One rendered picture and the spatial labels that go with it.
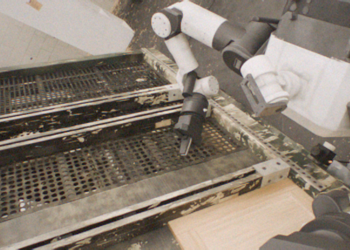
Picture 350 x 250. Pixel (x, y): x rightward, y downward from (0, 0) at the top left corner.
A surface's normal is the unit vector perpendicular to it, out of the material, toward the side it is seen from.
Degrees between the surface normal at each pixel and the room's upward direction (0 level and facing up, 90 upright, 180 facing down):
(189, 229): 57
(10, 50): 90
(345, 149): 0
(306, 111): 23
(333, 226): 16
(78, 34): 90
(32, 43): 90
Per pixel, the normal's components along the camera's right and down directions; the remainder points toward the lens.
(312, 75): -0.88, 0.07
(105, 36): 0.39, 0.55
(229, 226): 0.02, -0.85
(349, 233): -0.64, -0.07
